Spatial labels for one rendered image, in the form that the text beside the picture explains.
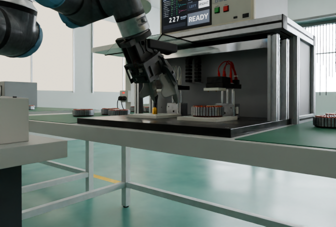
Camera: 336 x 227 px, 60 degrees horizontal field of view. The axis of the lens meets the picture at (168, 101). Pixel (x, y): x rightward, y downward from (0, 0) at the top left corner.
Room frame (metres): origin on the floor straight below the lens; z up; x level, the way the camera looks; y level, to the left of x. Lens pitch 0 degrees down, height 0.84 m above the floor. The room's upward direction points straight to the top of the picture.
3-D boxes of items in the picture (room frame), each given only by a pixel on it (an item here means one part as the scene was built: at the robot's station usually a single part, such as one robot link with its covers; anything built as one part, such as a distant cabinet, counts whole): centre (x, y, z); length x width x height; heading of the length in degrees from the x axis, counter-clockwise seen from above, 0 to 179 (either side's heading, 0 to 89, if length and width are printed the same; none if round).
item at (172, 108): (1.26, -0.04, 0.80); 0.07 x 0.05 x 0.06; 51
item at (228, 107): (1.11, -0.23, 0.80); 0.07 x 0.05 x 0.06; 51
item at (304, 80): (1.18, -0.55, 0.91); 0.28 x 0.03 x 0.32; 141
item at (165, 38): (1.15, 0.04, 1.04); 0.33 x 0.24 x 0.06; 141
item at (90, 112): (1.56, 0.45, 0.77); 0.11 x 0.11 x 0.04
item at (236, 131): (1.08, -0.05, 0.76); 0.64 x 0.47 x 0.02; 51
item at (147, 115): (1.15, 0.05, 0.78); 0.15 x 0.15 x 0.01; 51
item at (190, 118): (1.00, -0.14, 0.78); 0.15 x 0.15 x 0.01; 51
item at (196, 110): (0.99, -0.14, 0.80); 0.11 x 0.11 x 0.04
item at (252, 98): (1.27, -0.20, 0.92); 0.66 x 0.01 x 0.30; 51
